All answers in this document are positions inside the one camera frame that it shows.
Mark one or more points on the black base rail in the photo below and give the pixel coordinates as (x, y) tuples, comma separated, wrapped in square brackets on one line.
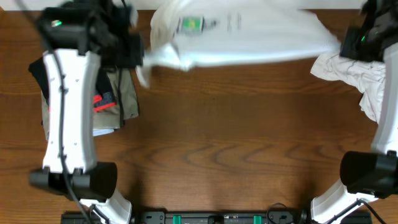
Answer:
[(222, 218)]

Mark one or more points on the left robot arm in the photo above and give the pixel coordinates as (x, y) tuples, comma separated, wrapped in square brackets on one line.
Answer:
[(80, 38)]

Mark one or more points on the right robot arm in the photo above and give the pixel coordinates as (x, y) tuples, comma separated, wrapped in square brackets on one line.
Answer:
[(366, 176)]

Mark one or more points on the black garment with red trim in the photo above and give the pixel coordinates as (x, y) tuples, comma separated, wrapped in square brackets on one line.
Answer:
[(104, 97)]

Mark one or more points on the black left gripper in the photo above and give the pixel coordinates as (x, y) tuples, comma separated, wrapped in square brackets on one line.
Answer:
[(135, 58)]

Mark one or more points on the crumpled white garment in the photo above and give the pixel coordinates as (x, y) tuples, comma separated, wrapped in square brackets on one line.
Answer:
[(367, 77)]

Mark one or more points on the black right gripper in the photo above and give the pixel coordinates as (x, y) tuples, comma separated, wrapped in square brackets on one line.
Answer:
[(349, 50)]

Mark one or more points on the white printed t-shirt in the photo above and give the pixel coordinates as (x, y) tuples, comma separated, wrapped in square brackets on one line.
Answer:
[(187, 34)]

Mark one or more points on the folded khaki pants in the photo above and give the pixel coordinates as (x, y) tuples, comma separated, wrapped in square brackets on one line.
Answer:
[(108, 120)]

